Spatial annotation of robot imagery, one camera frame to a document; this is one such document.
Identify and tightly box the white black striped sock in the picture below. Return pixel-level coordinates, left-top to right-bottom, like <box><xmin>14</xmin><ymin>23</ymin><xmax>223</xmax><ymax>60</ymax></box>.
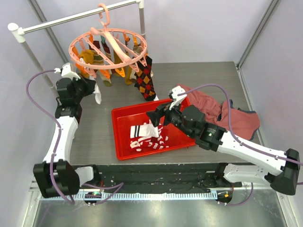
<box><xmin>93</xmin><ymin>83</ymin><xmax>102</xmax><ymax>104</ymax></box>
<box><xmin>130</xmin><ymin>124</ymin><xmax>159</xmax><ymax>139</ymax></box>

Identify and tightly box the red white striped sock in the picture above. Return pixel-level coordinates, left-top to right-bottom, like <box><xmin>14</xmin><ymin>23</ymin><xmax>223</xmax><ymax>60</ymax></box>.
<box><xmin>138</xmin><ymin>137</ymin><xmax>152</xmax><ymax>147</ymax></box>
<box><xmin>144</xmin><ymin>123</ymin><xmax>169</xmax><ymax>150</ymax></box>

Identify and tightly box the red santa sock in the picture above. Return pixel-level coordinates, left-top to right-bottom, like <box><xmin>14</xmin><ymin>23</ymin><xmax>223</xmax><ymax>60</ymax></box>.
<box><xmin>129</xmin><ymin>141</ymin><xmax>142</xmax><ymax>152</ymax></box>

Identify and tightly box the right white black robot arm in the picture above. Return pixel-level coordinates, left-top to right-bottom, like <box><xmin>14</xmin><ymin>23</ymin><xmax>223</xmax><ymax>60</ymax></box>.
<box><xmin>146</xmin><ymin>103</ymin><xmax>300</xmax><ymax>195</ymax></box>

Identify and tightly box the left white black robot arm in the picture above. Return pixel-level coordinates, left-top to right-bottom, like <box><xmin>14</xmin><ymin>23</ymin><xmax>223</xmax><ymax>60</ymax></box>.
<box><xmin>33</xmin><ymin>78</ymin><xmax>101</xmax><ymax>198</ymax></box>

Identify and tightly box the pink round clip hanger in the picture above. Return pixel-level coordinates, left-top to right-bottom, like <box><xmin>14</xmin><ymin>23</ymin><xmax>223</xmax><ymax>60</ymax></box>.
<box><xmin>69</xmin><ymin>3</ymin><xmax>147</xmax><ymax>79</ymax></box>

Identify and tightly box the red plastic tray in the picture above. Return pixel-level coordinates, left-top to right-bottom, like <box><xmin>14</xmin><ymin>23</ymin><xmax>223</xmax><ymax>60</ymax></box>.
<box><xmin>111</xmin><ymin>99</ymin><xmax>196</xmax><ymax>160</ymax></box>

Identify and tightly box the black argyle sock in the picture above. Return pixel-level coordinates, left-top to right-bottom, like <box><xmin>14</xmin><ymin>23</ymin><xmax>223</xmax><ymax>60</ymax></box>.
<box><xmin>133</xmin><ymin>44</ymin><xmax>154</xmax><ymax>77</ymax></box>
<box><xmin>134</xmin><ymin>56</ymin><xmax>156</xmax><ymax>101</ymax></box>

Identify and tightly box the beige brown striped sock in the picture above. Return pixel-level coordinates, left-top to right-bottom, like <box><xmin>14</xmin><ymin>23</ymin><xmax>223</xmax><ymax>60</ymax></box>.
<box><xmin>92</xmin><ymin>40</ymin><xmax>113</xmax><ymax>87</ymax></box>

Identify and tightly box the pink crumpled garment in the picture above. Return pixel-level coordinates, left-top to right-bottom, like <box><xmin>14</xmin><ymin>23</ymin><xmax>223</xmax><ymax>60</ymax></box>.
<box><xmin>187</xmin><ymin>90</ymin><xmax>260</xmax><ymax>140</ymax></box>

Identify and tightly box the white clothes rack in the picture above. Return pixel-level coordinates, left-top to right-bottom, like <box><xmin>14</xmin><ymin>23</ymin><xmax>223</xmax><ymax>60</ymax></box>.
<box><xmin>7</xmin><ymin>0</ymin><xmax>159</xmax><ymax>102</ymax></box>

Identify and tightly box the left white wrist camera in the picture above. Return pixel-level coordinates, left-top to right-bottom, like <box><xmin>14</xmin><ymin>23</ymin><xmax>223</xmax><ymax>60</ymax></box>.
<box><xmin>54</xmin><ymin>63</ymin><xmax>81</xmax><ymax>80</ymax></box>

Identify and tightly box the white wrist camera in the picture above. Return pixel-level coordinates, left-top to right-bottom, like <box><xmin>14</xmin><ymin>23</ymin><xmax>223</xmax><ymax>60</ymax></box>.
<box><xmin>169</xmin><ymin>86</ymin><xmax>187</xmax><ymax>110</ymax></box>
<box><xmin>54</xmin><ymin>63</ymin><xmax>81</xmax><ymax>80</ymax></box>

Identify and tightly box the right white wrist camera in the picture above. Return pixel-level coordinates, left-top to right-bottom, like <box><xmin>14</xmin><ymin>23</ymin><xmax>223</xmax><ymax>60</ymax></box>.
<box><xmin>169</xmin><ymin>86</ymin><xmax>187</xmax><ymax>110</ymax></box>

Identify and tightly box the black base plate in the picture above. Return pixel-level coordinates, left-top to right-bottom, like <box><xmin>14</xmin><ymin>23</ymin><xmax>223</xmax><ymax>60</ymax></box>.
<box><xmin>97</xmin><ymin>163</ymin><xmax>242</xmax><ymax>194</ymax></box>

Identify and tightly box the white slotted cable duct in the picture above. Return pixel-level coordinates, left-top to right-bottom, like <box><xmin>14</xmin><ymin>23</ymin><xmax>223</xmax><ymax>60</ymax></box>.
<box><xmin>40</xmin><ymin>191</ymin><xmax>218</xmax><ymax>201</ymax></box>

